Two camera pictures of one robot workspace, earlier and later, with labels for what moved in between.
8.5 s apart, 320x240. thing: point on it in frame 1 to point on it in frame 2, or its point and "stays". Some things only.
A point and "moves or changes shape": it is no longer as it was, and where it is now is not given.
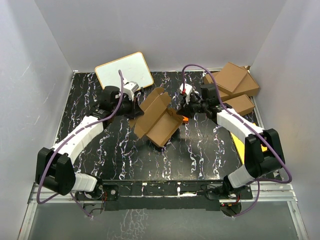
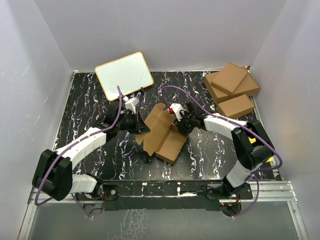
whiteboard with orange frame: [134, 68] stays
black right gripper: [185, 109] to [182, 128]
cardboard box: [230, 77] stays
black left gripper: [136, 111] to [139, 126]
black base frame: [195, 194] stays
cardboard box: [157, 121] moves or changes shape
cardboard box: [242, 104] stays
